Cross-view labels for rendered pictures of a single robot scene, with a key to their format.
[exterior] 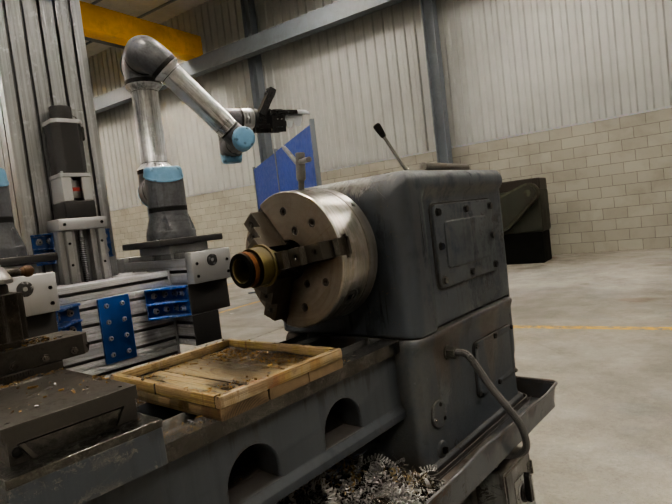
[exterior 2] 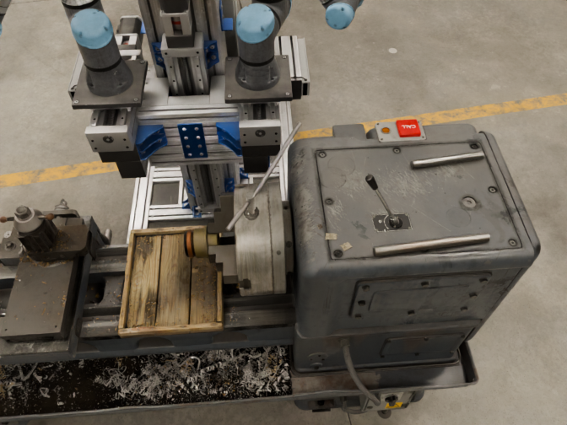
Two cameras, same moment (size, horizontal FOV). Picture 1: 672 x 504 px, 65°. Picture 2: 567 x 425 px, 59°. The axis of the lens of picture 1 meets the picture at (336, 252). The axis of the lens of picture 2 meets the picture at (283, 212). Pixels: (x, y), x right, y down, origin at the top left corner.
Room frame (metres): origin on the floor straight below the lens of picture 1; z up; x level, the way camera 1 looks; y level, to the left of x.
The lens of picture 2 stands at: (0.75, -0.53, 2.29)
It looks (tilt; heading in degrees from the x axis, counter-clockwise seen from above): 54 degrees down; 45
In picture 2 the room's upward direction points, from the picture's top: straight up
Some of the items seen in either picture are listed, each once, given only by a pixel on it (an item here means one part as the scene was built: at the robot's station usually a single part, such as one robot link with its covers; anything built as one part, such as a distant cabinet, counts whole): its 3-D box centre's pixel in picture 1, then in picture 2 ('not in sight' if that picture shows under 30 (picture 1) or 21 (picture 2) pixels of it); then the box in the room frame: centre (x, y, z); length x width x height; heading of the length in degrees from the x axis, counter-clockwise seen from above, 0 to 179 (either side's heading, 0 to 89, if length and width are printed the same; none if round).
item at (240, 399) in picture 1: (226, 370); (174, 277); (1.04, 0.24, 0.89); 0.36 x 0.30 x 0.04; 49
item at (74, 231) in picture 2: (15, 361); (55, 244); (0.84, 0.53, 0.99); 0.20 x 0.10 x 0.05; 139
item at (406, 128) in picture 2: not in sight; (407, 128); (1.73, -0.05, 1.26); 0.06 x 0.06 x 0.02; 49
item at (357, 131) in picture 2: not in sight; (348, 137); (1.60, 0.05, 1.24); 0.09 x 0.08 x 0.03; 139
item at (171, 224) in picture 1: (170, 223); (256, 63); (1.66, 0.51, 1.21); 0.15 x 0.15 x 0.10
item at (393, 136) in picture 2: not in sight; (398, 137); (1.71, -0.04, 1.23); 0.13 x 0.08 x 0.05; 139
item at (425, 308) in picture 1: (395, 246); (393, 228); (1.56, -0.18, 1.06); 0.59 x 0.48 x 0.39; 139
